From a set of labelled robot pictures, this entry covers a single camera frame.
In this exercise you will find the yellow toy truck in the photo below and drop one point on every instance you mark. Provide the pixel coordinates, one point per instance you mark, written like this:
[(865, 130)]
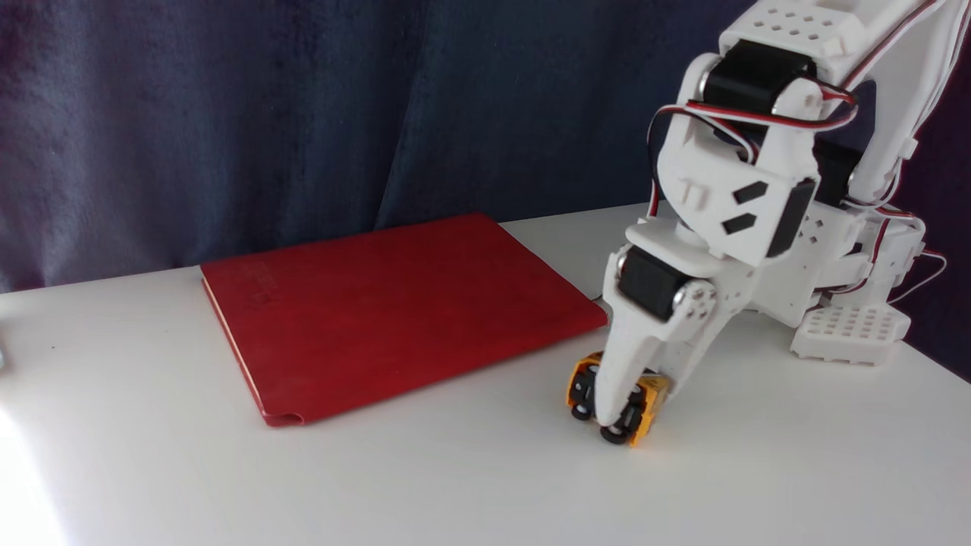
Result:
[(575, 377)]

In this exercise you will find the red notebook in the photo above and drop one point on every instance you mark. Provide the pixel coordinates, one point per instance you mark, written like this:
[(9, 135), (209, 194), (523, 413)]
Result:
[(394, 303)]

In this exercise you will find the dark blue curtain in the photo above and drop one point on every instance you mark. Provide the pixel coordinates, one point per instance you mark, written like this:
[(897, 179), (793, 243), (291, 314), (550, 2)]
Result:
[(303, 114)]

